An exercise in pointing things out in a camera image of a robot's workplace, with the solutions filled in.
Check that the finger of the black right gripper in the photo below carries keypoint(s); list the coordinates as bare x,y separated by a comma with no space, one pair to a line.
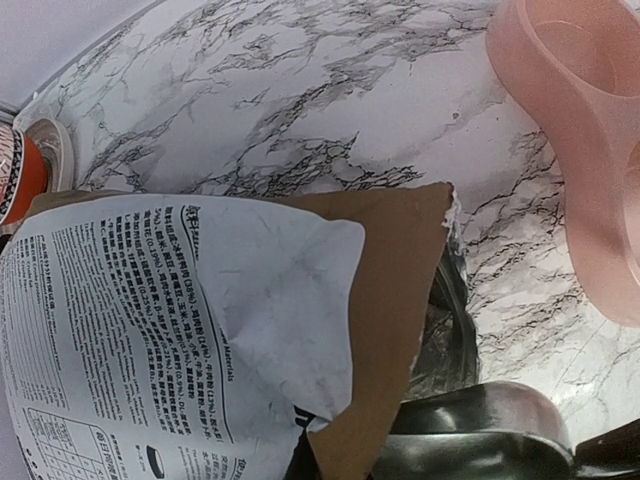
612,455

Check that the silver metal scoop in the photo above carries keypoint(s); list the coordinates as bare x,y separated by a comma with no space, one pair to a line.
496,430

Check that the brown white dog food bag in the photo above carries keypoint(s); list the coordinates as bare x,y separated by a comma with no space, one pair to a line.
152,336

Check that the pink double pet bowl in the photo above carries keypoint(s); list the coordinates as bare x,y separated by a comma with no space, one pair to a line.
573,66

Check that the beige ceramic plate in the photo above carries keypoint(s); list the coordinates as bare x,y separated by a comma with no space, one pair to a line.
54,143

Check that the red patterned ceramic bowl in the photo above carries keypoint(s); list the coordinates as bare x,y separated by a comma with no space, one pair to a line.
24,174

